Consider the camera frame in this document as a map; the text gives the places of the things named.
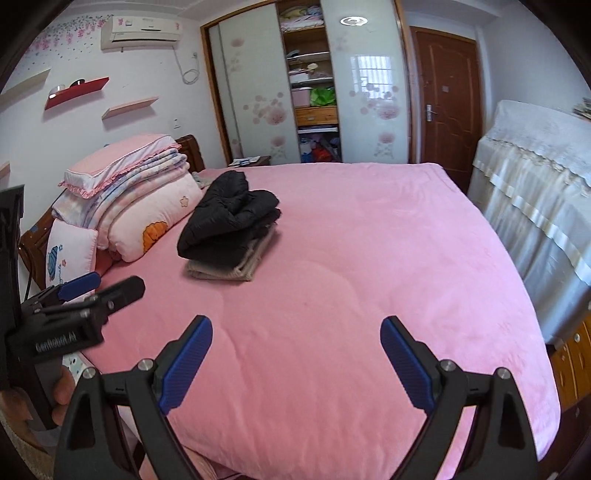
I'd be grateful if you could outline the red wall shelf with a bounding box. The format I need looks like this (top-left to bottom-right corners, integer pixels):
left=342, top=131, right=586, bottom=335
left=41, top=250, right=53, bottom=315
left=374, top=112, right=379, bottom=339
left=45, top=77, right=110, bottom=110

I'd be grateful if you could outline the pink frilled pillow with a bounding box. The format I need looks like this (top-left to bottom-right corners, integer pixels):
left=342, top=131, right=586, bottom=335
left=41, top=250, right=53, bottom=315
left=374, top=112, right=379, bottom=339
left=59, top=134, right=182, bottom=200

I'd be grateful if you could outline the bed with pink blanket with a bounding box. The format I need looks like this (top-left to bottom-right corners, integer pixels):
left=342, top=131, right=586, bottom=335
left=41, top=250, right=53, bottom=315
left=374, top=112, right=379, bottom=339
left=78, top=161, right=561, bottom=480

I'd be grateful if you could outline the wooden headboard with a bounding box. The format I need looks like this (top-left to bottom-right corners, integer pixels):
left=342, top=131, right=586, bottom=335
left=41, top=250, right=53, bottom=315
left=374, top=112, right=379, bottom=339
left=18, top=135, right=206, bottom=278

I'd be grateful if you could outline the black puffer jacket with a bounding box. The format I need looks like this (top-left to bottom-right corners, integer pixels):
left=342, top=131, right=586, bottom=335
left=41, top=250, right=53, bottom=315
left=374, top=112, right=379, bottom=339
left=177, top=170, right=282, bottom=268

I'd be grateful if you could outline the white air conditioner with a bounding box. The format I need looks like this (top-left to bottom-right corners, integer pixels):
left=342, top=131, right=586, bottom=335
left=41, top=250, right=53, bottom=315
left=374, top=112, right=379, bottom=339
left=100, top=15, right=184, bottom=51

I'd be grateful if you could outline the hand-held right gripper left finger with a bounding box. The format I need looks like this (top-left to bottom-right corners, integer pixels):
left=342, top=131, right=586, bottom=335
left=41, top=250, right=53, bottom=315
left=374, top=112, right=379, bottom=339
left=54, top=315, right=214, bottom=480

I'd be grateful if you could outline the pastel folded quilt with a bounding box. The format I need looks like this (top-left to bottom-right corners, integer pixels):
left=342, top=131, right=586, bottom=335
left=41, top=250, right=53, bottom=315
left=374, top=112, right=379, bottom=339
left=51, top=148, right=191, bottom=228

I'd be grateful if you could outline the white air conditioner cord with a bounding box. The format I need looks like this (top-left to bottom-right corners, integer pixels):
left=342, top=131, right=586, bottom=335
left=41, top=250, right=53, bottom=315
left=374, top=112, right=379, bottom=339
left=173, top=46, right=201, bottom=85

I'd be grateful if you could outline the white small cushion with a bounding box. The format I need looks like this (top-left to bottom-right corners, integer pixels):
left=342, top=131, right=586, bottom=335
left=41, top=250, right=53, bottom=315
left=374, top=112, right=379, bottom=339
left=45, top=219, right=100, bottom=289

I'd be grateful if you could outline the wooden desk with drawers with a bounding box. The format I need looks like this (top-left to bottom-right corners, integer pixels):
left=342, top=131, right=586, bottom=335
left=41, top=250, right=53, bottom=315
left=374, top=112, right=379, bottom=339
left=547, top=309, right=591, bottom=411

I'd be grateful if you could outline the light wooden wall shelf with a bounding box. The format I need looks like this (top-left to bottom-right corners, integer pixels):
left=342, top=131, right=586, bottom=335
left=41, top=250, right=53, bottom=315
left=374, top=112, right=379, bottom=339
left=102, top=96, right=160, bottom=121

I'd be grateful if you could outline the pink flower wall decal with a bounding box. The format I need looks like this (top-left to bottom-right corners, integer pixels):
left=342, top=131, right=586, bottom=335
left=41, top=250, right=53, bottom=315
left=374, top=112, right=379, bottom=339
left=23, top=14, right=114, bottom=58

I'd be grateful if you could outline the beige folded sweater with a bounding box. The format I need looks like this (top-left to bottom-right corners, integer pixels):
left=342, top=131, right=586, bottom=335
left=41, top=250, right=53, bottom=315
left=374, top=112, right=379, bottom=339
left=186, top=228, right=278, bottom=282

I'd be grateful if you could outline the folded bedding pile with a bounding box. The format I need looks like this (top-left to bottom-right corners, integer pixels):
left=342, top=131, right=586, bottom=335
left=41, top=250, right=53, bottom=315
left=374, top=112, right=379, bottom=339
left=279, top=4, right=324, bottom=31

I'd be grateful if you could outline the person's left hand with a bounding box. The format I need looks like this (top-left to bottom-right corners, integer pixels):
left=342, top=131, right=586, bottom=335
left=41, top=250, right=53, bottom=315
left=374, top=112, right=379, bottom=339
left=50, top=368, right=77, bottom=417

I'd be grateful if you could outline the sliding door wardrobe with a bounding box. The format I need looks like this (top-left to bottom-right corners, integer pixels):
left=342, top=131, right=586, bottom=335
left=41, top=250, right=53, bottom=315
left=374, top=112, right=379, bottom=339
left=201, top=0, right=411, bottom=167

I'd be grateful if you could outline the wooden wardrobe drawer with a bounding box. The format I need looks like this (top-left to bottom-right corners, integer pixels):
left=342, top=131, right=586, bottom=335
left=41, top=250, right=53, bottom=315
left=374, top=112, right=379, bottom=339
left=294, top=106, right=339, bottom=126

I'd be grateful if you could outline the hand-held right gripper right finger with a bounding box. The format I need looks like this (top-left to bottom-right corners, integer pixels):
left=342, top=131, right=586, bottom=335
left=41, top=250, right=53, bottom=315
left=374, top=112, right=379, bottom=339
left=379, top=316, right=539, bottom=480

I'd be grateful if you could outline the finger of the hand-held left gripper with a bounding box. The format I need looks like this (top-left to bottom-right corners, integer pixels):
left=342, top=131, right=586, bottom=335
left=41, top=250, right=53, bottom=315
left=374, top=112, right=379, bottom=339
left=69, top=276, right=146, bottom=325
left=23, top=271, right=102, bottom=311

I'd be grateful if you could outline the pale wall shelf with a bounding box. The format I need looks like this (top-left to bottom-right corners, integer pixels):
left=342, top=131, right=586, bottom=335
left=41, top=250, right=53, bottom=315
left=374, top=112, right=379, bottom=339
left=0, top=68, right=51, bottom=100

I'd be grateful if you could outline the brown wooden door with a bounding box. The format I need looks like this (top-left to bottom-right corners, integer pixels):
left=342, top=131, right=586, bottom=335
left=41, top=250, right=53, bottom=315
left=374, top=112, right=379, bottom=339
left=410, top=27, right=485, bottom=164

